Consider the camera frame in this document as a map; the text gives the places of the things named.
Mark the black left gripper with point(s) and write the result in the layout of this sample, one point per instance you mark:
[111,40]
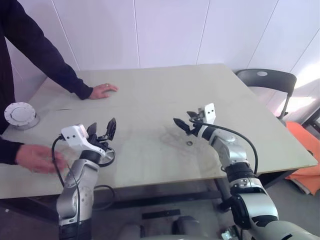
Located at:
[98,143]

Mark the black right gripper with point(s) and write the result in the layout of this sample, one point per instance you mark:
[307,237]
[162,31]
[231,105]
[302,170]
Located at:
[196,130]

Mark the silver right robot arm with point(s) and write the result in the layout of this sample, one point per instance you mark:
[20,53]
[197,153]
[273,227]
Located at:
[255,200]

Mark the person left hand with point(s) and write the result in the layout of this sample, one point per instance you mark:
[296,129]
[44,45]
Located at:
[101,91]

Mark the person right hand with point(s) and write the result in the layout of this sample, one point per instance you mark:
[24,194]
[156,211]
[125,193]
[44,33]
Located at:
[35,157]

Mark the person left arm dark sleeve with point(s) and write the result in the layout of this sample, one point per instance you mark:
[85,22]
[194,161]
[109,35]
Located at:
[50,57]

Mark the person arm dark sleeve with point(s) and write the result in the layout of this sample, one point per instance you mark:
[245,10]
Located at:
[50,57]
[10,150]

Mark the person right arm dark sleeve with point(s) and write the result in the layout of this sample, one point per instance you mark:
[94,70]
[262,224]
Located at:
[10,150]

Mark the black plastic chair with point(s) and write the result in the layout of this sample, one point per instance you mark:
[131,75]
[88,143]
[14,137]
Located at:
[272,76]

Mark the flat black bar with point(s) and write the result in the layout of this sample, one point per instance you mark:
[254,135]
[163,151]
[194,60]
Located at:
[161,214]

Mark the dark grey rounded shape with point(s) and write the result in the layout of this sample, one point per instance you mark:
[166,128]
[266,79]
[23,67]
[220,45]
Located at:
[186,225]

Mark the person dark clothed torso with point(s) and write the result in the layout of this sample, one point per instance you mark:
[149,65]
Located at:
[5,75]

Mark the orange cloth bag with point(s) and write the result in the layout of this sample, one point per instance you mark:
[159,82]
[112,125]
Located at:
[302,140]

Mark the small metal floor part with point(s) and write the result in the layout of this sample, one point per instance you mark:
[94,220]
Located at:
[231,233]

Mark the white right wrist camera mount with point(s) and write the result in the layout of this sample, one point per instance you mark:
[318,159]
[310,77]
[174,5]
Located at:
[208,111]

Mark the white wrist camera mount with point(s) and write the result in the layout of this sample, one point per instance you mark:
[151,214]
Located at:
[72,135]
[208,111]

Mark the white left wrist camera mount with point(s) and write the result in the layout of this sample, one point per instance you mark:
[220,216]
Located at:
[72,135]

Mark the black metal table frame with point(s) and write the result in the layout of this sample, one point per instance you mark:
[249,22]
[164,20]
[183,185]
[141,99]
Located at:
[162,198]

